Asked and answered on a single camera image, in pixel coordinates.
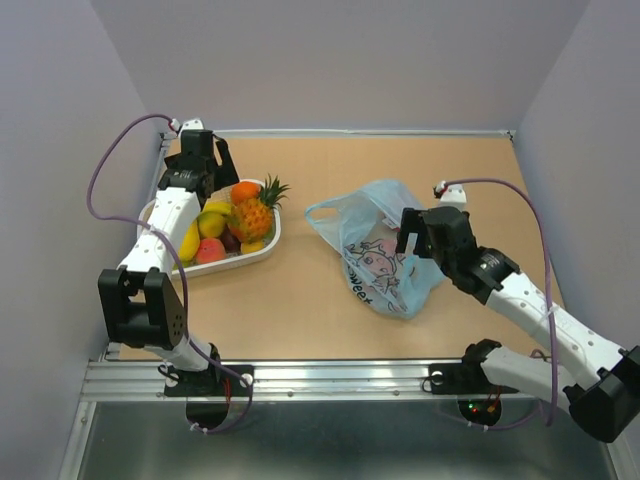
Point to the dark red plum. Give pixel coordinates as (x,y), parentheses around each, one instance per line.
(231,244)

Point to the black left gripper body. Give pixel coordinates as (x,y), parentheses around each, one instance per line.
(172,161)

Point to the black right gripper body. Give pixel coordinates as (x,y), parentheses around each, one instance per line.
(427,250)

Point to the lower yellow banana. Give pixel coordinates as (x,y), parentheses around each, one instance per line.
(211,224)

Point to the light blue printed plastic bag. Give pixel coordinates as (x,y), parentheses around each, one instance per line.
(362,228)

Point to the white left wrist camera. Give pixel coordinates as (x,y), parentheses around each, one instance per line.
(176,127)

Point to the yellow apricot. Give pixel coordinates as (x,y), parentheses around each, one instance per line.
(247,248)

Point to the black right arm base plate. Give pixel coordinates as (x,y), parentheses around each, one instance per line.
(455,378)

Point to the aluminium back rail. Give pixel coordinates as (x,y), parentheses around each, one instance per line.
(361,133)

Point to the orange tangerine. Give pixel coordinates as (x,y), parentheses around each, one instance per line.
(243,191)

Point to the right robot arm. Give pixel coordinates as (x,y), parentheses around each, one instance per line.
(594,380)

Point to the green yellow mango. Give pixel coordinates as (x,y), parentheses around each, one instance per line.
(190,244)

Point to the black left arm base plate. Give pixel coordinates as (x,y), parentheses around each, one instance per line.
(209,383)

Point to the orange pineapple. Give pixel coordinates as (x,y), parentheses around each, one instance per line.
(252,219)

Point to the yellow banana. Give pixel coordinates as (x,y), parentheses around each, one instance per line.
(218,207)
(211,224)

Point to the white perforated plastic basket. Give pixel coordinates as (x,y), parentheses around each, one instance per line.
(233,260)

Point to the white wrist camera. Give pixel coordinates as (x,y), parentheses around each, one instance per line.
(450,196)
(176,127)

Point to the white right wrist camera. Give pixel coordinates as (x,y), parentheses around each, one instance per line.
(450,196)

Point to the aluminium front frame rail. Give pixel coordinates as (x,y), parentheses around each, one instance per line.
(273,381)

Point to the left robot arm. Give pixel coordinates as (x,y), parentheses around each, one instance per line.
(141,307)

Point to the upper yellow banana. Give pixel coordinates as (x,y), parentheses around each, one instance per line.
(218,207)

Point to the red yellow peach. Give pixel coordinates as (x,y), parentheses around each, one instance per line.
(210,250)

